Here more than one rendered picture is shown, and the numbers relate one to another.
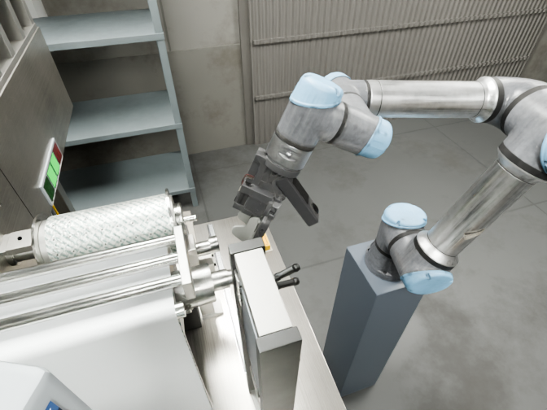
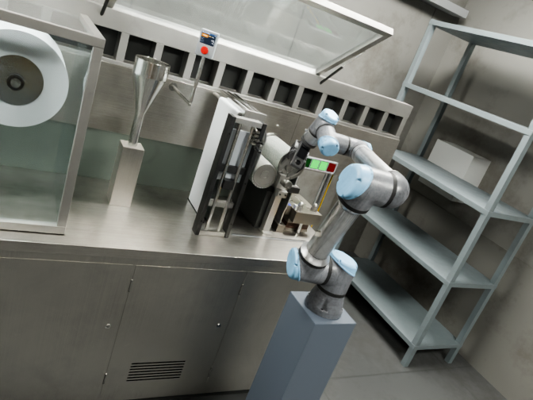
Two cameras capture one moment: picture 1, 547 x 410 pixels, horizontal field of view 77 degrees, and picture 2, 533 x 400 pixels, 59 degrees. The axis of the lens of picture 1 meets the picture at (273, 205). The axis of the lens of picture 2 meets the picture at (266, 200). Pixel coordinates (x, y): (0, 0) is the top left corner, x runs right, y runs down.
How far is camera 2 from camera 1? 1.87 m
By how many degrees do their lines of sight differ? 67
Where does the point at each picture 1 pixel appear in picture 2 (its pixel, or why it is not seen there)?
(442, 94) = (372, 161)
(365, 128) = (323, 132)
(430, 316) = not seen: outside the picture
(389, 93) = (360, 149)
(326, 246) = not seen: outside the picture
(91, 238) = (272, 143)
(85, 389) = (219, 127)
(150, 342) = not seen: hidden behind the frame
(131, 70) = (492, 255)
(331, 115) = (320, 121)
